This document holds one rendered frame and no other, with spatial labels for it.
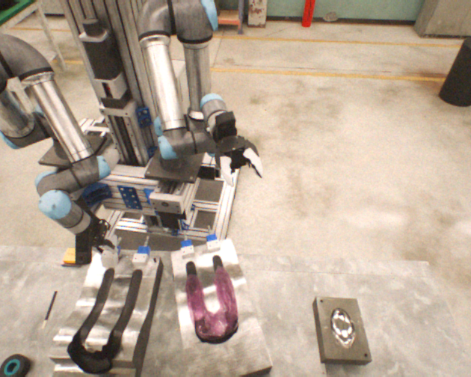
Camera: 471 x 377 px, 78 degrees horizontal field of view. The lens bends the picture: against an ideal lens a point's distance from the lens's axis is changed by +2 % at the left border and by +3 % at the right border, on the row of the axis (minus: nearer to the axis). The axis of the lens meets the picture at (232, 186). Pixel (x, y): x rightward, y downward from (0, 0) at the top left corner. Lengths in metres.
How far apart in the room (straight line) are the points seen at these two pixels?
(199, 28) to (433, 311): 1.30
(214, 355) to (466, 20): 5.94
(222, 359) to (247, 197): 1.68
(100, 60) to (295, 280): 1.12
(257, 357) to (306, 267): 0.44
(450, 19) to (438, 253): 4.25
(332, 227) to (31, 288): 1.97
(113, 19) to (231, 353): 1.19
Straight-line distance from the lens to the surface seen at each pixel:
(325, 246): 2.35
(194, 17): 1.00
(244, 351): 1.05
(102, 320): 1.17
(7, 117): 1.29
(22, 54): 1.07
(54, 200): 0.97
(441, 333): 1.40
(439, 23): 6.12
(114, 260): 1.22
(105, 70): 1.26
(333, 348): 1.14
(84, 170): 1.05
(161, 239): 2.09
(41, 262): 1.52
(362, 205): 2.70
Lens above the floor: 1.94
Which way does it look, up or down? 48 degrees down
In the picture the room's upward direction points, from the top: straight up
